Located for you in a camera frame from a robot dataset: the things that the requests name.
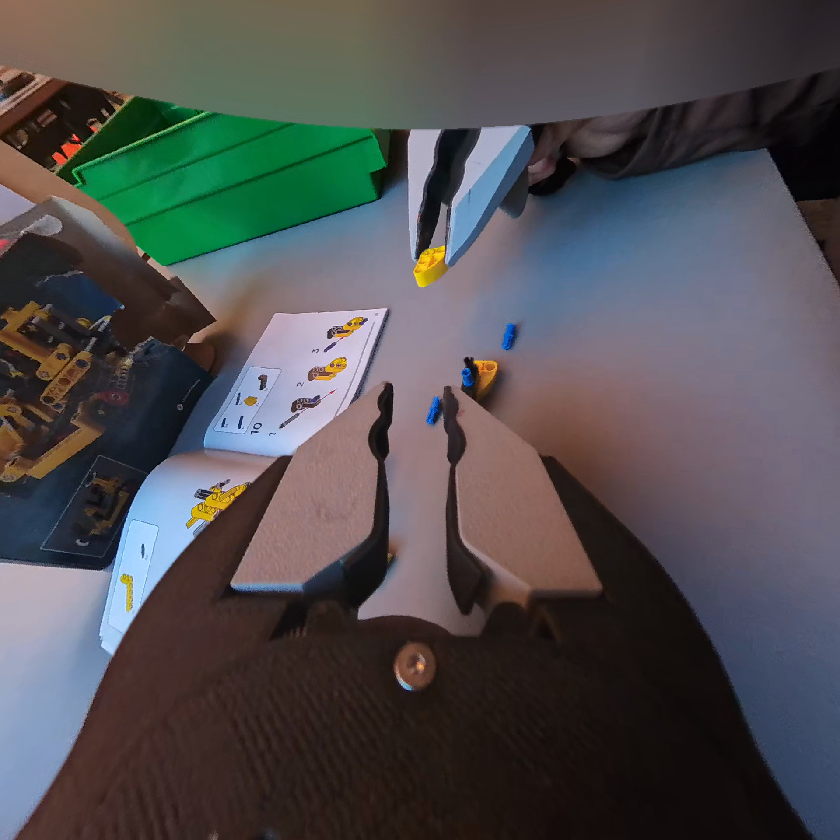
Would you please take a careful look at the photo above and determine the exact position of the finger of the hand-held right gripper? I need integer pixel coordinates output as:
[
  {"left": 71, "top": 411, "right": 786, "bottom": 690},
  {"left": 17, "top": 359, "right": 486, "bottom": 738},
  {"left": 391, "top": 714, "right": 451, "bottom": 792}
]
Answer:
[
  {"left": 407, "top": 129, "right": 482, "bottom": 262},
  {"left": 446, "top": 125, "right": 534, "bottom": 266}
]

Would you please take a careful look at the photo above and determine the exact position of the person's right forearm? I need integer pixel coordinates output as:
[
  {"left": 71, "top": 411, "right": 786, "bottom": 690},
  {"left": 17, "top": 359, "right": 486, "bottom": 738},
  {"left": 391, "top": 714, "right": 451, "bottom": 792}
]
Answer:
[{"left": 571, "top": 71, "right": 840, "bottom": 181}]

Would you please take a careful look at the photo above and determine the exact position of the person's right hand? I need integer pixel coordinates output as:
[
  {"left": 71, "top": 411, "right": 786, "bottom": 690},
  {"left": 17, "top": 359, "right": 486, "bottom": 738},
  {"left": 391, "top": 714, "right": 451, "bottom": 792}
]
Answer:
[{"left": 528, "top": 120, "right": 595, "bottom": 188}]

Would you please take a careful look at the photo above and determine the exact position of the lego instruction booklet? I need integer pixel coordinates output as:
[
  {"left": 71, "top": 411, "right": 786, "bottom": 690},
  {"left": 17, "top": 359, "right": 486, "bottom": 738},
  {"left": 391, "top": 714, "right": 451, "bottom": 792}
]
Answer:
[{"left": 98, "top": 307, "right": 390, "bottom": 656}]

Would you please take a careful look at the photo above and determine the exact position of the large green storage bin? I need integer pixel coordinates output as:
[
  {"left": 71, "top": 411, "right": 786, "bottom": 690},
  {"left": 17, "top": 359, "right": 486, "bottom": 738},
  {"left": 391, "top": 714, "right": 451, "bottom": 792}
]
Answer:
[{"left": 71, "top": 112, "right": 391, "bottom": 266}]

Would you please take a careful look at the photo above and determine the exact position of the dark printed box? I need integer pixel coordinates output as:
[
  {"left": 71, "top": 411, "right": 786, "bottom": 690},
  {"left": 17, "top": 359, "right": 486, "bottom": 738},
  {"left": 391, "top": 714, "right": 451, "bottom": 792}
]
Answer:
[{"left": 0, "top": 69, "right": 129, "bottom": 173}]

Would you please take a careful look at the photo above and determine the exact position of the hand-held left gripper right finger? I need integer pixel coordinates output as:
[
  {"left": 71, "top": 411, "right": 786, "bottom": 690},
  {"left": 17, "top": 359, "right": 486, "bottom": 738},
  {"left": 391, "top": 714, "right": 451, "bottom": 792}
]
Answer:
[{"left": 441, "top": 385, "right": 605, "bottom": 616}]

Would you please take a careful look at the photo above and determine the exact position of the yellow and black lego assembly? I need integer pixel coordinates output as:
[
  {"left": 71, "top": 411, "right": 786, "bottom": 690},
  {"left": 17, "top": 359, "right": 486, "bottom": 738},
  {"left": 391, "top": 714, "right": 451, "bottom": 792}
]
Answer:
[{"left": 459, "top": 356, "right": 500, "bottom": 401}]

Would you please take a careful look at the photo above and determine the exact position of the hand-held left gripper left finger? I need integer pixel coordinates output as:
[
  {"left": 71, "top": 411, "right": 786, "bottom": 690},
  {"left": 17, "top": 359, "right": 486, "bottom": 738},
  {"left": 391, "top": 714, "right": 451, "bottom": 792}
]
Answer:
[{"left": 230, "top": 382, "right": 396, "bottom": 610}]

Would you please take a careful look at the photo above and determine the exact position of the small yellow lego piece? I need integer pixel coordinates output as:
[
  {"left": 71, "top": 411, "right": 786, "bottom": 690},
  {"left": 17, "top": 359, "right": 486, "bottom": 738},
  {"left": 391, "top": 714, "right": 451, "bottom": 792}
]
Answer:
[{"left": 413, "top": 246, "right": 450, "bottom": 288}]

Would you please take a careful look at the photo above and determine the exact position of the dark lego set box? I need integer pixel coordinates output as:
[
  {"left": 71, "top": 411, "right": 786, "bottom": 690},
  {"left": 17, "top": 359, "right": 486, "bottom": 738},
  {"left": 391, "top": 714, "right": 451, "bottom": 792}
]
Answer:
[{"left": 0, "top": 141, "right": 217, "bottom": 572}]

